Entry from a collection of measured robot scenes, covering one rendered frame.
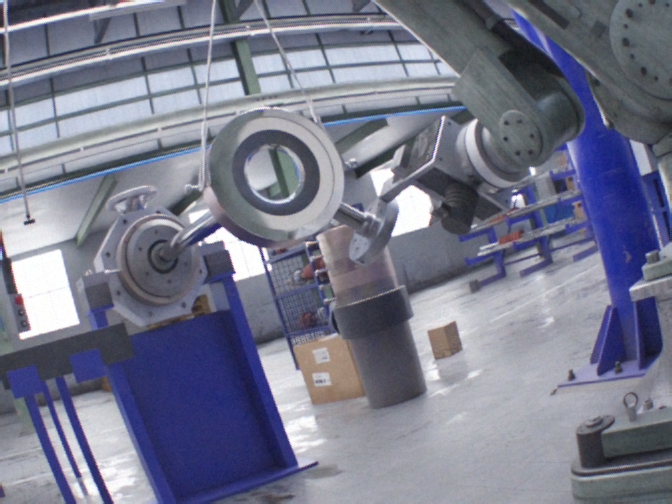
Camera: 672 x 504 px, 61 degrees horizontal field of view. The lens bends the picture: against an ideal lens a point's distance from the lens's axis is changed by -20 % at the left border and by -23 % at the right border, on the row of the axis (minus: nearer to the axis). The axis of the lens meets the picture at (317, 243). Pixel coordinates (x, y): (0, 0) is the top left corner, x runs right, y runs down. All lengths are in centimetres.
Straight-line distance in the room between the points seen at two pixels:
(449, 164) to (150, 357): 191
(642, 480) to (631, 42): 75
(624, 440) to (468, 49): 80
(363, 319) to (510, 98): 280
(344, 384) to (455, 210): 337
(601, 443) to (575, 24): 73
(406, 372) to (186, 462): 155
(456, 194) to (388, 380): 261
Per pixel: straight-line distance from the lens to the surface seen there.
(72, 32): 1072
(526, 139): 126
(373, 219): 190
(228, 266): 305
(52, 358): 255
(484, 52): 127
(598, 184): 279
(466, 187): 148
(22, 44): 1058
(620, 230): 278
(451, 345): 518
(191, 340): 310
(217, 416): 312
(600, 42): 115
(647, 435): 110
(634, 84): 114
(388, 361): 397
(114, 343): 259
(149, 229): 282
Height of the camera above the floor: 78
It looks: 3 degrees up
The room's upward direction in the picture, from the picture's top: 17 degrees counter-clockwise
